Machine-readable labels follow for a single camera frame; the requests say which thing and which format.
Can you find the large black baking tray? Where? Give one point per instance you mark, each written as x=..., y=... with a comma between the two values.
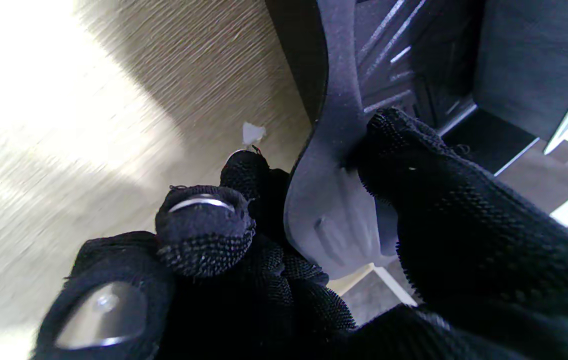
x=334, y=200

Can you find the silver rectangular baking pan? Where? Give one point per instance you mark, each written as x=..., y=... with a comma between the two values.
x=534, y=65

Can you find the white paper scrap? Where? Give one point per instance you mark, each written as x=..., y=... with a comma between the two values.
x=253, y=134

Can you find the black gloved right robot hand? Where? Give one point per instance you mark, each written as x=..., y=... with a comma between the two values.
x=464, y=240

